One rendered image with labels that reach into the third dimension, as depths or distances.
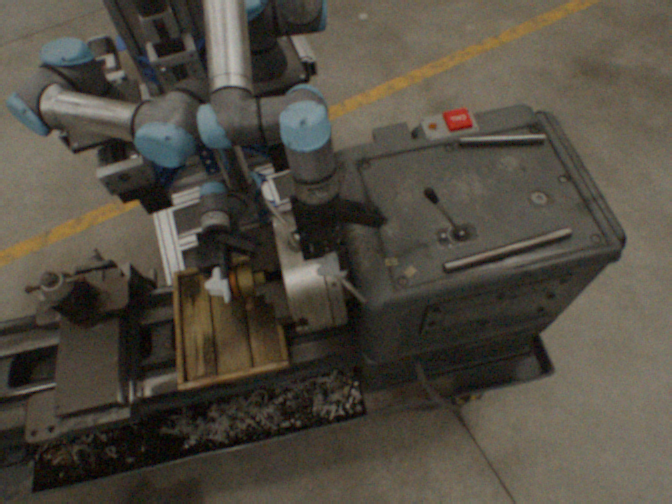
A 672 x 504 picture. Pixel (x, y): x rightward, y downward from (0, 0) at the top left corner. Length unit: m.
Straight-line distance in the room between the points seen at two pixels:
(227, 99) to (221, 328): 0.75
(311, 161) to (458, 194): 0.47
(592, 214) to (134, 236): 2.27
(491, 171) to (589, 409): 1.44
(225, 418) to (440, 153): 1.05
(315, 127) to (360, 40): 2.85
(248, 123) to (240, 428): 1.06
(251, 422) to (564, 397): 1.37
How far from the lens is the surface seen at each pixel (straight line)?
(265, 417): 1.62
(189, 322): 1.45
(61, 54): 1.47
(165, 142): 1.10
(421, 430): 2.19
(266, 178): 2.49
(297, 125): 0.72
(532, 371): 1.76
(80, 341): 1.46
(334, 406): 1.63
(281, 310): 1.13
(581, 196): 1.20
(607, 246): 1.15
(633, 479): 2.40
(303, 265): 1.06
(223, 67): 0.89
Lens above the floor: 2.16
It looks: 61 degrees down
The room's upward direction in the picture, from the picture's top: 7 degrees counter-clockwise
